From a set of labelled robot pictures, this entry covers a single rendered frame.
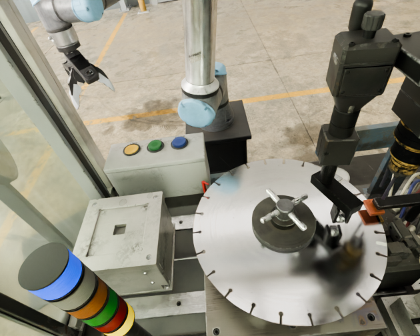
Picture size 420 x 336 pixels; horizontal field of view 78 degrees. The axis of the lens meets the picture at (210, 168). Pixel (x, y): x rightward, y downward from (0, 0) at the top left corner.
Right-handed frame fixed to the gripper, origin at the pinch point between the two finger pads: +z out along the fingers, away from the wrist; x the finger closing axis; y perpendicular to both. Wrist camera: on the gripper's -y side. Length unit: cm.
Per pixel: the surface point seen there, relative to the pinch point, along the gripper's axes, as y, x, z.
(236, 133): -37, -32, 16
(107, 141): 110, -17, 91
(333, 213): -85, -7, -8
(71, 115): -28.5, 13.7, -13.9
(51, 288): -75, 28, -24
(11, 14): -28.4, 13.6, -35.9
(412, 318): -102, -7, 5
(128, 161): -35.9, 8.1, 1.3
